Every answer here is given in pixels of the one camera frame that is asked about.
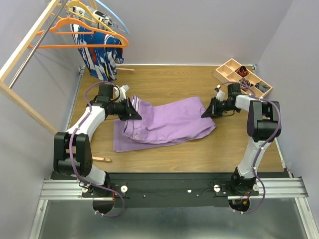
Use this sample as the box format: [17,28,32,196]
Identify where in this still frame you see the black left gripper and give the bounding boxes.
[109,97,142,121]

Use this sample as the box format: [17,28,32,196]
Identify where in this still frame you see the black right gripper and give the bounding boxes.
[201,97,237,119]

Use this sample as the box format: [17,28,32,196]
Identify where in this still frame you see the purple trousers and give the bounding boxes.
[113,96,216,153]

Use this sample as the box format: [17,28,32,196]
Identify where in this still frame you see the orange plastic hanger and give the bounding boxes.
[28,17,129,49]

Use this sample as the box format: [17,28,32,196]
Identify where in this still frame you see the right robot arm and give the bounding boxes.
[202,82,282,196]

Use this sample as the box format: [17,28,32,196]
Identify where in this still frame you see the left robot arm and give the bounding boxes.
[53,82,142,197]

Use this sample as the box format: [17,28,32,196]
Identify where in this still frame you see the light blue hanger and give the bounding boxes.
[95,0,130,34]

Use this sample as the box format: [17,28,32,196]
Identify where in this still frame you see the wooden compartment tray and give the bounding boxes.
[213,59,273,97]

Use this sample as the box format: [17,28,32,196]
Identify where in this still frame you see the patterned rolled item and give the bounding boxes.
[239,78,254,88]

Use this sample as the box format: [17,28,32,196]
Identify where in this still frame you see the red black rolled item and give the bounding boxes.
[235,66,249,78]

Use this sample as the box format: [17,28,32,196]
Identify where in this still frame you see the blue white patterned garment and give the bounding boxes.
[70,24,124,82]

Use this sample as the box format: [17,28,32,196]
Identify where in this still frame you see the grey rolled item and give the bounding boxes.
[255,83,270,93]

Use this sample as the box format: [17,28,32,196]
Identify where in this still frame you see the black white printed garment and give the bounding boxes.
[64,3,115,32]

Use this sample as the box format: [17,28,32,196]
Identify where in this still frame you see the metal hanging rod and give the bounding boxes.
[8,0,70,88]

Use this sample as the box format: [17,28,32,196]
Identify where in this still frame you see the wooden clothes rack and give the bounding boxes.
[0,0,137,163]

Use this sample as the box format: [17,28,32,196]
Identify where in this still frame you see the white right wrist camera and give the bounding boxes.
[214,85,225,101]

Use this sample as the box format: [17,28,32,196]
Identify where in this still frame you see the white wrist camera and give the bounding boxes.
[214,85,225,101]
[115,85,130,102]

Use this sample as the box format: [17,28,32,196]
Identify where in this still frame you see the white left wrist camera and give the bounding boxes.
[115,85,130,102]

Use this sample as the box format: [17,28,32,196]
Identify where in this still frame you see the black mounting base plate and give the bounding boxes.
[51,171,260,209]

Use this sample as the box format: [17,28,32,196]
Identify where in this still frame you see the aluminium rail frame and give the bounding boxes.
[27,64,319,239]

